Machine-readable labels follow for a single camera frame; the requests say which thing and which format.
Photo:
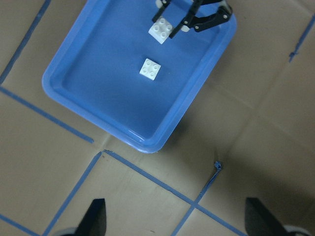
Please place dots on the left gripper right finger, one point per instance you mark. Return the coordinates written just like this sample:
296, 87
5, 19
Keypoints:
259, 221

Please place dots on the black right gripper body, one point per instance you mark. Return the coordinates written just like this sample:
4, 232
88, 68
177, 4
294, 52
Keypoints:
200, 23

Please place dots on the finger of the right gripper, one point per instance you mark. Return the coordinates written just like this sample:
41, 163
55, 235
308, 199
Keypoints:
161, 5
182, 26

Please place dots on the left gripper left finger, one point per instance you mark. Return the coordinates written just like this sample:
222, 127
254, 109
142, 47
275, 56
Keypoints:
94, 222

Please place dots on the white block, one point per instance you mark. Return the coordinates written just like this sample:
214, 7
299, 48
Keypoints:
161, 30
150, 69

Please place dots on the blue plastic tray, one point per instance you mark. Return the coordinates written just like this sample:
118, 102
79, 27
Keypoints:
95, 71

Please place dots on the brown paper table cover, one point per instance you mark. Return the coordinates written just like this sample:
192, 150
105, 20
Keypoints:
250, 132

